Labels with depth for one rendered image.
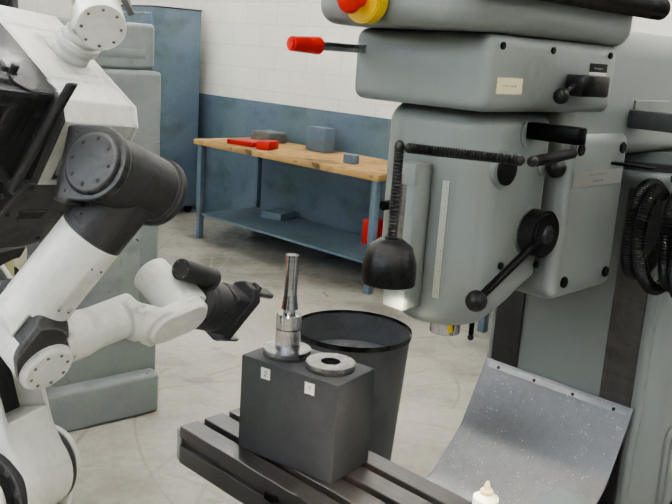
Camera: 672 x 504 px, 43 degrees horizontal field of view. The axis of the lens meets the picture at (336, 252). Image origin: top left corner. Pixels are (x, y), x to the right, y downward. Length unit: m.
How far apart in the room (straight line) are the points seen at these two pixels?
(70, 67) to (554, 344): 1.00
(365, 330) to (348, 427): 2.13
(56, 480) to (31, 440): 0.08
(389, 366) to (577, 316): 1.73
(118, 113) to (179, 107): 7.38
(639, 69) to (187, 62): 7.36
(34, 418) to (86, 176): 0.50
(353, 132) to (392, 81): 6.06
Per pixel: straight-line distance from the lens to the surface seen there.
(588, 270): 1.43
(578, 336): 1.66
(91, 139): 1.11
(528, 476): 1.68
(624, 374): 1.62
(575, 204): 1.35
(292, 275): 1.56
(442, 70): 1.16
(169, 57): 8.52
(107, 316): 1.32
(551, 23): 1.21
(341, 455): 1.56
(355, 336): 3.67
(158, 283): 1.39
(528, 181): 1.27
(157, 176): 1.13
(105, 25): 1.21
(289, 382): 1.54
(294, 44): 1.16
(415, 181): 1.19
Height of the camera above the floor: 1.69
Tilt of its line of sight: 13 degrees down
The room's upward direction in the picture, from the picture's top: 4 degrees clockwise
